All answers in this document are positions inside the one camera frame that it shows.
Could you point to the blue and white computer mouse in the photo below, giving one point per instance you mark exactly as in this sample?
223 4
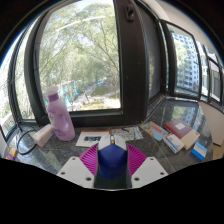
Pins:
112 160

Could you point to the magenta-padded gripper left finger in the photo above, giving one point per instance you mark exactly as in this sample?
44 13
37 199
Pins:
80 168

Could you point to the small beige cardboard box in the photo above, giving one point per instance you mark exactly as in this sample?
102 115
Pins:
43 135

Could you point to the beige book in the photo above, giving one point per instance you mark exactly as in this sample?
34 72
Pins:
192 140

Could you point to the thin colourful booklet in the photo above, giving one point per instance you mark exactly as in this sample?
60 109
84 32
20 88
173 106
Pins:
154 130

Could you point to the purple plastic bottle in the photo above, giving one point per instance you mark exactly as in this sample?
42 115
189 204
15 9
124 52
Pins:
61 116

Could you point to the white framed card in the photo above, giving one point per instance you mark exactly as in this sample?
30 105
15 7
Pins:
90 137

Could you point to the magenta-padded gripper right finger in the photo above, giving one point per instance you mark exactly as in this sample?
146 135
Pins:
146 168

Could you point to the red book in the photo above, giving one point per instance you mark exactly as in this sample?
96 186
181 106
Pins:
178 128

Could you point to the printed paper leaflet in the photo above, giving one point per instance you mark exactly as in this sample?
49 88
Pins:
128 133

